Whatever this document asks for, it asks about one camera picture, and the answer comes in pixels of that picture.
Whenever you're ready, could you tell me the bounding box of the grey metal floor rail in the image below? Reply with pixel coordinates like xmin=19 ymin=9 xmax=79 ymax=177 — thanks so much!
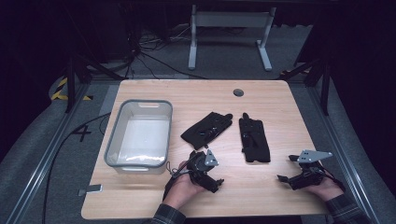
xmin=5 ymin=83 xmax=92 ymax=224
xmin=307 ymin=86 xmax=382 ymax=222

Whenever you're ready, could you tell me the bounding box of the person's left hand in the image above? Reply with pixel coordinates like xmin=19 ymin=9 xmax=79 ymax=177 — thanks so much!
xmin=163 ymin=160 xmax=207 ymax=210

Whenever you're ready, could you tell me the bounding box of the black metal stand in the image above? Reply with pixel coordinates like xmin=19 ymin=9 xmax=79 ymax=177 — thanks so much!
xmin=64 ymin=54 xmax=126 ymax=114
xmin=278 ymin=57 xmax=332 ymax=117

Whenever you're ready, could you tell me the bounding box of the hand-held gripper black cable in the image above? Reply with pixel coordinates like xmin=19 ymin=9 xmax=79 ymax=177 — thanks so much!
xmin=162 ymin=160 xmax=190 ymax=201
xmin=322 ymin=167 xmax=347 ymax=192

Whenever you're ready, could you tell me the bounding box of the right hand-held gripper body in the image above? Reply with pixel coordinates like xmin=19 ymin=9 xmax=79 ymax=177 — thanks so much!
xmin=290 ymin=149 xmax=333 ymax=191

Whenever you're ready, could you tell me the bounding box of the black floor cable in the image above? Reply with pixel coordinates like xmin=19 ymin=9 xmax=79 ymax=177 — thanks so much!
xmin=41 ymin=112 xmax=112 ymax=224

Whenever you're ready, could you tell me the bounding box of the person's right hand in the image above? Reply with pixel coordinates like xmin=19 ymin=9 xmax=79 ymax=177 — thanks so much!
xmin=305 ymin=176 xmax=346 ymax=203

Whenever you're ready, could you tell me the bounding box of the black glove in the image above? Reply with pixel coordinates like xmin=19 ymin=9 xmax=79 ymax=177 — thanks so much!
xmin=238 ymin=112 xmax=272 ymax=164
xmin=179 ymin=111 xmax=234 ymax=151

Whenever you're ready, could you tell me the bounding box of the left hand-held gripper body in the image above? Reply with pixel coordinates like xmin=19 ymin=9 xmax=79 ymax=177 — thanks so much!
xmin=186 ymin=149 xmax=219 ymax=188

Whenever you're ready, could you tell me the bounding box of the bundle of floor cables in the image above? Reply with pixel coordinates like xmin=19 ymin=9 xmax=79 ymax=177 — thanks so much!
xmin=123 ymin=24 xmax=207 ymax=80

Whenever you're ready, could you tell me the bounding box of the left hand-held gripper black cable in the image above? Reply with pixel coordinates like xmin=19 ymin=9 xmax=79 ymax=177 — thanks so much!
xmin=162 ymin=160 xmax=190 ymax=201

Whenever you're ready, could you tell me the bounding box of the right hand-held gripper black cable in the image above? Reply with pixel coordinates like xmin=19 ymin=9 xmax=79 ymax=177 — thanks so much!
xmin=322 ymin=167 xmax=347 ymax=192

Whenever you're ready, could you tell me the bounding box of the grey tape strip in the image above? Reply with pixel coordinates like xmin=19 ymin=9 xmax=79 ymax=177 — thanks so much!
xmin=77 ymin=184 xmax=104 ymax=197

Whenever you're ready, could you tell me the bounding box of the yellow black hazard tape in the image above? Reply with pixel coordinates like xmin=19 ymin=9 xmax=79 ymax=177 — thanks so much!
xmin=50 ymin=77 xmax=94 ymax=102

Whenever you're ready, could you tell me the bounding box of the white metal desk frame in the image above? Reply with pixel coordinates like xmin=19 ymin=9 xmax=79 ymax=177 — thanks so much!
xmin=188 ymin=4 xmax=277 ymax=72

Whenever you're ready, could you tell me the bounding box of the white plastic bin grey rim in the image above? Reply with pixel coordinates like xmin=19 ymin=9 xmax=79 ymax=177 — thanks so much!
xmin=104 ymin=98 xmax=174 ymax=175

